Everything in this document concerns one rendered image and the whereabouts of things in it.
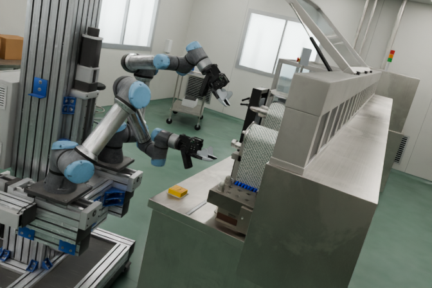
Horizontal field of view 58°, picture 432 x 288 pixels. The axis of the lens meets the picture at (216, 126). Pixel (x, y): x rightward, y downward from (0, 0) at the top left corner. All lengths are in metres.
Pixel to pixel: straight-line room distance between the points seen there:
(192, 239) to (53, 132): 0.89
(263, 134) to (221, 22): 6.29
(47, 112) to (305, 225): 1.52
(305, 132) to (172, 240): 1.10
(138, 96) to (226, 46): 6.19
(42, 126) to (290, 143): 1.51
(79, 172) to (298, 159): 1.12
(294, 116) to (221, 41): 7.10
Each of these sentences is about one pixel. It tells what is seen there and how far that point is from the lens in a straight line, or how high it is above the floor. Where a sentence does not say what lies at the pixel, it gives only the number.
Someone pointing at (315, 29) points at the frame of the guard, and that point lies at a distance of 1.57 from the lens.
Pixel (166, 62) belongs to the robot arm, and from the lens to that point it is 1.92.
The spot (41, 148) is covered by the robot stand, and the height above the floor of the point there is 0.92.
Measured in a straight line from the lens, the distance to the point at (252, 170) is 1.83.
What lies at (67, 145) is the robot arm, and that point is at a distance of 1.88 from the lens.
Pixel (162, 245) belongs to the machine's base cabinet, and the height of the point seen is 0.71.
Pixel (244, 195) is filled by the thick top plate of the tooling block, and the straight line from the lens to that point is 1.76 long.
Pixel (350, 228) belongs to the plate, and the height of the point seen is 1.37.
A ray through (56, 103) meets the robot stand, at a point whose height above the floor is 1.18.
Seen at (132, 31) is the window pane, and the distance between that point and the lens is 6.84.
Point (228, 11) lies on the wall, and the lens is 7.94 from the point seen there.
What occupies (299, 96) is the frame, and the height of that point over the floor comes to 1.61.
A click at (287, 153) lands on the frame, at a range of 0.90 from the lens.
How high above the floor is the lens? 1.71
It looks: 14 degrees down
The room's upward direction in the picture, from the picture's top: 13 degrees clockwise
